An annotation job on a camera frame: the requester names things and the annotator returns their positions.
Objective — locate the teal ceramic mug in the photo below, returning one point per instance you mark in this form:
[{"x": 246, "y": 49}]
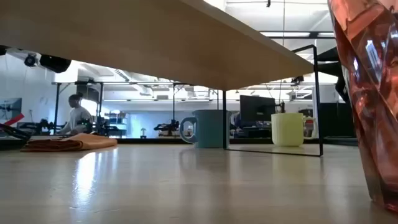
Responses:
[{"x": 208, "y": 130}]

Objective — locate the pale yellow-green ceramic mug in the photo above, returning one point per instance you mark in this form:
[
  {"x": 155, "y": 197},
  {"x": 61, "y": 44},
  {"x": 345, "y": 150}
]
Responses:
[{"x": 287, "y": 130}]

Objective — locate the pink translucent faceted cup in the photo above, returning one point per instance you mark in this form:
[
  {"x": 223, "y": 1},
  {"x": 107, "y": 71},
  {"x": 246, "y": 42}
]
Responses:
[{"x": 373, "y": 93}]

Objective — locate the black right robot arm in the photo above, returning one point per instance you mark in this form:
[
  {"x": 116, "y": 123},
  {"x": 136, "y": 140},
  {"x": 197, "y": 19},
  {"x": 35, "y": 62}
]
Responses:
[{"x": 329, "y": 70}]

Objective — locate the black background robot arm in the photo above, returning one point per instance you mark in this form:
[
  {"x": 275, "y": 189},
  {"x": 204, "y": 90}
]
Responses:
[{"x": 168, "y": 126}]

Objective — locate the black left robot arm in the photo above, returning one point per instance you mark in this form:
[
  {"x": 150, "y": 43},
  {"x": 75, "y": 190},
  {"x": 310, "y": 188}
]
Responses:
[{"x": 56, "y": 63}]

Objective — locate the light wooden shelf board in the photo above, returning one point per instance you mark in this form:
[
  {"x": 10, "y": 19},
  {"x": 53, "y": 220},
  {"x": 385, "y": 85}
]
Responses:
[{"x": 155, "y": 40}]

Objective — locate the black computer monitor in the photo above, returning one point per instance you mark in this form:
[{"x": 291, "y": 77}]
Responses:
[{"x": 256, "y": 109}]

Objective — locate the small desk lamp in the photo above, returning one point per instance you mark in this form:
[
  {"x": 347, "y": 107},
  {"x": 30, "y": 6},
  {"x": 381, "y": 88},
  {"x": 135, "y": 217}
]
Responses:
[{"x": 143, "y": 130}]

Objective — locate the person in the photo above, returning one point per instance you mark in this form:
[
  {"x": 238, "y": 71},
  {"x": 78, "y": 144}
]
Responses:
[{"x": 77, "y": 118}]

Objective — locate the folded orange cloth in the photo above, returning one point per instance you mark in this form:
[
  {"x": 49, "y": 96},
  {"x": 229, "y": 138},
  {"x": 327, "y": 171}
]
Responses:
[{"x": 81, "y": 142}]

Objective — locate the black partition panel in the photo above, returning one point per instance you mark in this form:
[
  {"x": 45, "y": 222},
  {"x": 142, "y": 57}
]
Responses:
[{"x": 335, "y": 121}]

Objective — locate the red stick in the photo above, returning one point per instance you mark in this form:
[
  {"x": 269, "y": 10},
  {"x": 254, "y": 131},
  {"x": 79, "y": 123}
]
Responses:
[{"x": 15, "y": 119}]

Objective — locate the black slanted bar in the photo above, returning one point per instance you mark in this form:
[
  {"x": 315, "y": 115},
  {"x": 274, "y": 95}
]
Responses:
[{"x": 12, "y": 132}]

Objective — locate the black metal shelf leg frame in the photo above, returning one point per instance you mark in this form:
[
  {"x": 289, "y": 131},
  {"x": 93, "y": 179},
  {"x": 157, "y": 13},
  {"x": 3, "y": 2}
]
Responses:
[{"x": 224, "y": 124}]

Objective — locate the black metal workstation frame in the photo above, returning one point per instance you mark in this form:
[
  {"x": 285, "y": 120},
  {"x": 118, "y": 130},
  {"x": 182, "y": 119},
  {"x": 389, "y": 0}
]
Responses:
[{"x": 56, "y": 105}]

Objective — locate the wall-mounted screen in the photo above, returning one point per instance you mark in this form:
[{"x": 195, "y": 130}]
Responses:
[{"x": 11, "y": 107}]

